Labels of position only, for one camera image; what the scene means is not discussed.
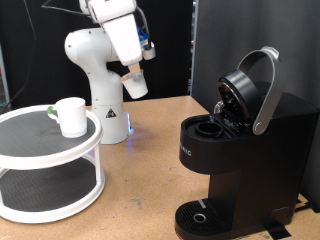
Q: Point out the white coffee pod orange rim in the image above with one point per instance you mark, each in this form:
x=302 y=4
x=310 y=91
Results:
x=136 y=90

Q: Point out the white mug with green mark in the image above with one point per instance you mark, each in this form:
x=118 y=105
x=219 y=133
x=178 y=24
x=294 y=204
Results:
x=73 y=120

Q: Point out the black tape strip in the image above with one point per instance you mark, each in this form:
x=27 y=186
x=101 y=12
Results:
x=277 y=230

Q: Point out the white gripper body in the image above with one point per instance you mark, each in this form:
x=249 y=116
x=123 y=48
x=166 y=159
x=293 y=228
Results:
x=125 y=43

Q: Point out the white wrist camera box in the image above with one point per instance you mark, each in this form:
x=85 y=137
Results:
x=111 y=10

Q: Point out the white two-tier turntable shelf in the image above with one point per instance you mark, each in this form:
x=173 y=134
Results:
x=50 y=160

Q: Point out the grey metal rack post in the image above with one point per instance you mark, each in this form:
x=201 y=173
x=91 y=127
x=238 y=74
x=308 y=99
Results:
x=3 y=76

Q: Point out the black Keurig coffee machine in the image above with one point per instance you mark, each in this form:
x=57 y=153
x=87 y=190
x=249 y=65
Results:
x=266 y=150

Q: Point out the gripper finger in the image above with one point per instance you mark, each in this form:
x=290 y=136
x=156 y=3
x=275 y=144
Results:
x=136 y=75

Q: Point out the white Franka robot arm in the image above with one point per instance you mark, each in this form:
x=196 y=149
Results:
x=103 y=90

